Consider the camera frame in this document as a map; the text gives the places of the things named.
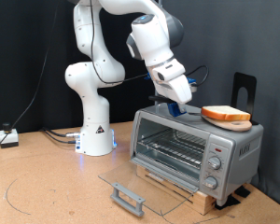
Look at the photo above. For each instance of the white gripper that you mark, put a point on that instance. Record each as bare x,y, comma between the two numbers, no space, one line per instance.
175,85

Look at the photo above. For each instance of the white bread slice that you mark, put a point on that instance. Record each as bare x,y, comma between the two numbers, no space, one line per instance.
224,112

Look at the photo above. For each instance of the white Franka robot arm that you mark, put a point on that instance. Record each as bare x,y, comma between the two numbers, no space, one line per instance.
93,124

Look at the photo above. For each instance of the silver oven temperature knob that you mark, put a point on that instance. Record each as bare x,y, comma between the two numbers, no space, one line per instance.
214,162

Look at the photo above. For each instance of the silver toaster oven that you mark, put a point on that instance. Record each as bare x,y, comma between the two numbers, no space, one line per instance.
239,161

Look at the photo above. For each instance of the silver oven timer knob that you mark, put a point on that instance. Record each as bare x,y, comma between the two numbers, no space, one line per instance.
210,182

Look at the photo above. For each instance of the vertical aluminium pole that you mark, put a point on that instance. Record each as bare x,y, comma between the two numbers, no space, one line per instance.
159,93

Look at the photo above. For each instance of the round wooden cutting board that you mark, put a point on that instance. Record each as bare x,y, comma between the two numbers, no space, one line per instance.
239,126

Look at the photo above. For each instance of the black metal bookend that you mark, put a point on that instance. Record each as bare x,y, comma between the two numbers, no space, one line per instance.
239,81

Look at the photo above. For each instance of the grey backdrop curtain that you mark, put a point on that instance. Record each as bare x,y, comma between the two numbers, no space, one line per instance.
224,37

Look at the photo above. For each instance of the slotted wooden block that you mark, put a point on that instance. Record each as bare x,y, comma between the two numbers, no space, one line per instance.
205,202

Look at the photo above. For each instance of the emergency stop button box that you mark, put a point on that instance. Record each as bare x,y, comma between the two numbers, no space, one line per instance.
8,137

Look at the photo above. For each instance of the black backdrop curtain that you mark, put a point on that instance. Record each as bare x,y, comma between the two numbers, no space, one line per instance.
15,46

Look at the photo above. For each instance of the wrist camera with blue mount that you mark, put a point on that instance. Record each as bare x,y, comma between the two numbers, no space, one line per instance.
191,84

